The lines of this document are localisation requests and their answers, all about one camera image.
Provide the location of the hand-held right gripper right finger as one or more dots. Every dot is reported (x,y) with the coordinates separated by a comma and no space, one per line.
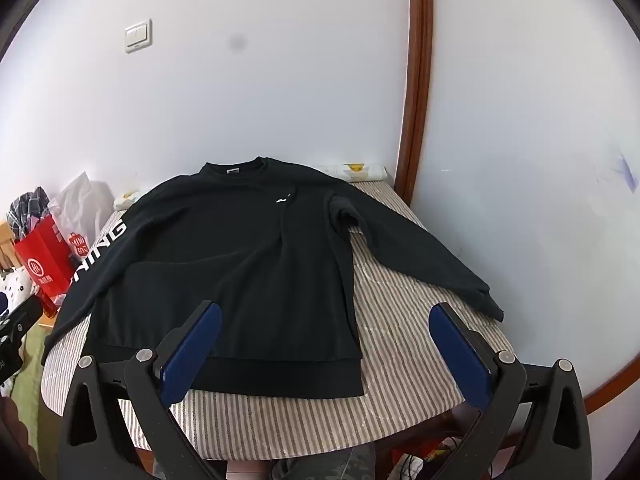
(460,355)

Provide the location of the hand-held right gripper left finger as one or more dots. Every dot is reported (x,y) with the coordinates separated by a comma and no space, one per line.
(192,350)

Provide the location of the black sweatshirt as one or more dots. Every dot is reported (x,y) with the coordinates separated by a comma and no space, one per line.
(240,260)

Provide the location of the green cloth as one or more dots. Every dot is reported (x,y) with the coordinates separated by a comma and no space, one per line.
(30,365)

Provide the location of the polka dot white cloth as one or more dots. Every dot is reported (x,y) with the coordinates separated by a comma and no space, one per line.
(14,285)

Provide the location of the striped table cloth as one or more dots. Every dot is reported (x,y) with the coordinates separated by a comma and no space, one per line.
(400,320)

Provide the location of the red paper bag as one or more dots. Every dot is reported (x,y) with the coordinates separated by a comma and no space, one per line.
(42,260)

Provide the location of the wooden chair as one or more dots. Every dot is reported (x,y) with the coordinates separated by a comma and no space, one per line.
(7,247)

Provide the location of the plaid cloth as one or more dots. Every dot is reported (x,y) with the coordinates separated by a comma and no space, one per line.
(27,210)

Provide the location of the white plastic bag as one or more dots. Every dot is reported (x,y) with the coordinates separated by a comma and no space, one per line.
(82,202)

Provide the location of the brown wooden baseboard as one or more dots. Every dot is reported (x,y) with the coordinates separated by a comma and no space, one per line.
(607,395)

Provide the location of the brown wooden door frame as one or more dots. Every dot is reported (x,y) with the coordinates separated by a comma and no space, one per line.
(417,75)

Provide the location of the white light switch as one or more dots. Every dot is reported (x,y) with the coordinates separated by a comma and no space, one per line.
(138,35)

